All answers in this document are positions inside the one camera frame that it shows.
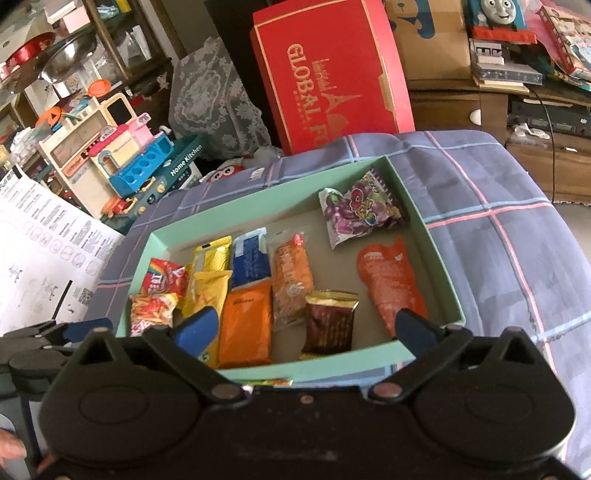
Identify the metal bowl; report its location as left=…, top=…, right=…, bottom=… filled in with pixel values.
left=37, top=32, right=100, bottom=84

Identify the brown cardboard box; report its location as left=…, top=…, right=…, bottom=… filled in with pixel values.
left=383, top=0, right=472, bottom=81

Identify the brown gold snack packet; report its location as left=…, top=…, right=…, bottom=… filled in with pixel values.
left=300, top=290, right=360, bottom=361

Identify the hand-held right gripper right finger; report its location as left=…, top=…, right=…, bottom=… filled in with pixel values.
left=368, top=308, right=541, bottom=402

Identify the mint green cardboard box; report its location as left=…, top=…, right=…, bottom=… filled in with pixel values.
left=115, top=154, right=466, bottom=384

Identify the red gift box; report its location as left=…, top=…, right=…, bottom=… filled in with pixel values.
left=252, top=0, right=416, bottom=155

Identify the orange cake clear packet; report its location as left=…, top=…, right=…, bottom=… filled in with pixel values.
left=270, top=231, right=315, bottom=330

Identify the plain orange snack packet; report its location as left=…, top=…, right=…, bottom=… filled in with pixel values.
left=218, top=281, right=274, bottom=369

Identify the orange red wafer packet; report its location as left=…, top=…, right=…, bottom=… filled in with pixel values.
left=356, top=236, right=430, bottom=337

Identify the red plush toy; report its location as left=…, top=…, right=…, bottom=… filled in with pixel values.
left=203, top=157, right=252, bottom=183

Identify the purple grape candy packet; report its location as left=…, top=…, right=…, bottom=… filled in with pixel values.
left=318, top=168, right=409, bottom=250

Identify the colourful game box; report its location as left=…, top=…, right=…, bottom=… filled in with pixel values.
left=538, top=4, right=591, bottom=90

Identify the blue toy rack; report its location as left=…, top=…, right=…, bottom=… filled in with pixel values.
left=108, top=134, right=174, bottom=197

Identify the blue toy train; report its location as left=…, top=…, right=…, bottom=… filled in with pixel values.
left=464, top=0, right=539, bottom=44

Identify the small yellow snack packet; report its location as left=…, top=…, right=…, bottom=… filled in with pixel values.
left=182, top=270, right=234, bottom=319

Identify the red yellow striped packet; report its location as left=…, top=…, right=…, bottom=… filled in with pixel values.
left=129, top=293, right=181, bottom=337

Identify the wooden cabinet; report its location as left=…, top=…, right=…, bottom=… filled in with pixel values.
left=409, top=78, right=591, bottom=204

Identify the person's left hand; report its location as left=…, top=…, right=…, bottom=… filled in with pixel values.
left=0, top=429, right=27, bottom=462

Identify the pastel toy kitchen playset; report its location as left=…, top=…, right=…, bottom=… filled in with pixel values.
left=37, top=78, right=174, bottom=220

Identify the teal toy kitchen box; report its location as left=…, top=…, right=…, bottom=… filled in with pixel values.
left=152, top=134, right=208, bottom=199

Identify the rainbow candy packet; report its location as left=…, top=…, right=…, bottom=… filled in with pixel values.
left=141, top=258, right=190, bottom=296

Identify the blue plaid blanket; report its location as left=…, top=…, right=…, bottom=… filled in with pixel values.
left=85, top=130, right=591, bottom=476

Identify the white instruction sheet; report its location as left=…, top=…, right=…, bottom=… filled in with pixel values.
left=0, top=166, right=125, bottom=335

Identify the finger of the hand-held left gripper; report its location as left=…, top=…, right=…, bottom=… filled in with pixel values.
left=9, top=344, right=77, bottom=371
left=0, top=320, right=115, bottom=348

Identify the black electronic device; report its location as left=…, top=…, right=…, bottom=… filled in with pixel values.
left=508, top=99, right=591, bottom=139

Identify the grey lace cloth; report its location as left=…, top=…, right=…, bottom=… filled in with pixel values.
left=168, top=37, right=273, bottom=160

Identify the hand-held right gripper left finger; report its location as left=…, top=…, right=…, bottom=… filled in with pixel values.
left=69, top=305, right=247, bottom=402

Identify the blue white snack packet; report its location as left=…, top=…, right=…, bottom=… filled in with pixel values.
left=231, top=228, right=269, bottom=289

